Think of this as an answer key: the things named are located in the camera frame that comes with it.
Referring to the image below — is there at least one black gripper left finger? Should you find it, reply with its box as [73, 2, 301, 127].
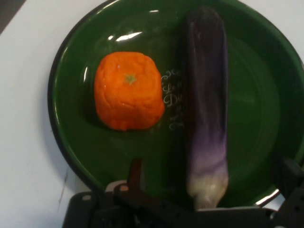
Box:
[63, 159, 211, 228]

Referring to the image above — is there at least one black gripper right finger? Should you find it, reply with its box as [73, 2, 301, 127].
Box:
[268, 156, 304, 228]

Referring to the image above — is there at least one purple toy eggplant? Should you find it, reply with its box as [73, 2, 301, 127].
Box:
[183, 6, 230, 210]

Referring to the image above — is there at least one orange toy mandarin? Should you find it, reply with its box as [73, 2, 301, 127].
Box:
[94, 51, 166, 131]

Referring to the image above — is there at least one green enamel plate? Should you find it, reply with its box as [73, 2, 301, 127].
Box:
[47, 0, 304, 208]

